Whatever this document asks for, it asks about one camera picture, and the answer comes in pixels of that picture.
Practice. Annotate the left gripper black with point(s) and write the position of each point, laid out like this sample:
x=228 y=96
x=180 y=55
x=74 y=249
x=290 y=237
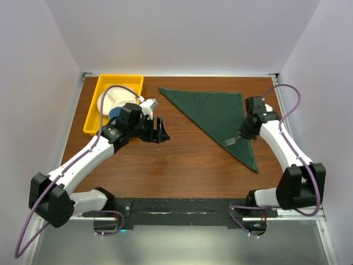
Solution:
x=158 y=136

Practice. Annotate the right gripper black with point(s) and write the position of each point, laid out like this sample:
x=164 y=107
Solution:
x=245 y=134

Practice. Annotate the silver metal fork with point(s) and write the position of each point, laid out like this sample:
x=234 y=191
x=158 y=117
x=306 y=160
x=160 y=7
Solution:
x=231 y=141

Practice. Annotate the dark green cloth napkin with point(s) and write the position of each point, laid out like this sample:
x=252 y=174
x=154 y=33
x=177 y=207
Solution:
x=219 y=115

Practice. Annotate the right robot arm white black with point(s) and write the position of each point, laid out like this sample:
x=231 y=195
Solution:
x=302 y=182

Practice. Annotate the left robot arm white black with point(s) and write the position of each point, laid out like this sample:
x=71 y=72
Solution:
x=52 y=196

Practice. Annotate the blue plastic cup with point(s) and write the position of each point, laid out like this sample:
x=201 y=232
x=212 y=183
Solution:
x=114 y=112

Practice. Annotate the yellow plastic bin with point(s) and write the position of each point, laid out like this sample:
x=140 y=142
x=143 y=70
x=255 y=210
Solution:
x=92 y=121

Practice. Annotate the white divided plate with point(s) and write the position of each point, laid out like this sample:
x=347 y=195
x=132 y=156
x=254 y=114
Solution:
x=116 y=97

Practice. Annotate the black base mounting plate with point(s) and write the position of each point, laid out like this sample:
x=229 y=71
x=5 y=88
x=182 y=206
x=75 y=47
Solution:
x=192 y=212

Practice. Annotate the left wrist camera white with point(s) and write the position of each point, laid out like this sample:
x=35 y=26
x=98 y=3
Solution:
x=148 y=106

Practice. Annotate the aluminium table frame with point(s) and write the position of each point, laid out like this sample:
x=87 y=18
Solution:
x=301 y=187

